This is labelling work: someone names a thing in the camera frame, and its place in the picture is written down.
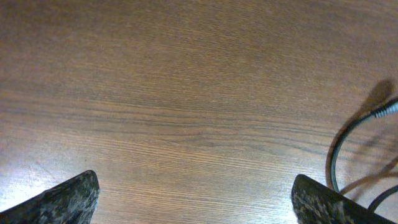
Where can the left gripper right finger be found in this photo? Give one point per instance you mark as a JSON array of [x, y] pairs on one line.
[[314, 203]]

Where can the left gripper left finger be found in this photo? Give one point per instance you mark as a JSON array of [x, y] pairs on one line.
[[73, 201]]

